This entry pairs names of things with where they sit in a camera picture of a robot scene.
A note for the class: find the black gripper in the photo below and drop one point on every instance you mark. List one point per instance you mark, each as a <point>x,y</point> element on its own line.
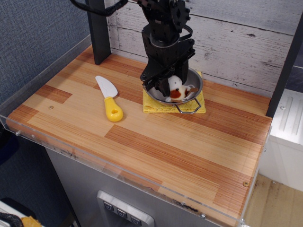
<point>165,60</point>

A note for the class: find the white brown plush dog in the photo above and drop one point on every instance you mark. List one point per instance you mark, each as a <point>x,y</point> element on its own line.
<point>178,91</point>

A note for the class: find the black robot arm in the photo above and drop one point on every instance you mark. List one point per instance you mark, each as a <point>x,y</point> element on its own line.
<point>167,41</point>

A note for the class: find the stainless steel bowl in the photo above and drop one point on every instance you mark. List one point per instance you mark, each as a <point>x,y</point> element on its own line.
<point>191,92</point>

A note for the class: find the yellow folded cloth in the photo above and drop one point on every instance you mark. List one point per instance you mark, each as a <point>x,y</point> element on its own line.
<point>151,106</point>

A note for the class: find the white ridged side panel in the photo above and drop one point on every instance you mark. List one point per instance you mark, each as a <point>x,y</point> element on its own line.
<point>287,124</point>

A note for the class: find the grey toy fridge cabinet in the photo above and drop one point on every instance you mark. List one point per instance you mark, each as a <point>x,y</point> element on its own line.
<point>82,182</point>

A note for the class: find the silver dispenser button panel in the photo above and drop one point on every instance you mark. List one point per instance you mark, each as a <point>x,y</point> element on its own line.
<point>125,211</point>

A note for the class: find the clear acrylic guard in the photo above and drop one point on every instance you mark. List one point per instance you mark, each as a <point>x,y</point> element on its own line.
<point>208,161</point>

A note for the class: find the yellow handled toy knife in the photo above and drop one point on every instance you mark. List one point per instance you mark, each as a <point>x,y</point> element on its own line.
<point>113,112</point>

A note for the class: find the dark left post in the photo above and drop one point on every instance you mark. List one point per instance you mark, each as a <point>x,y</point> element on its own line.
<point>99,37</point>

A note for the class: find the dark post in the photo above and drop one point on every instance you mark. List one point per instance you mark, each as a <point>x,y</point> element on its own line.
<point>286,70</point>
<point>99,37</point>

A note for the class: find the dark right post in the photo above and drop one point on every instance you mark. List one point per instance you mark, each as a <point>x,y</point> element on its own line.
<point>286,70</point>

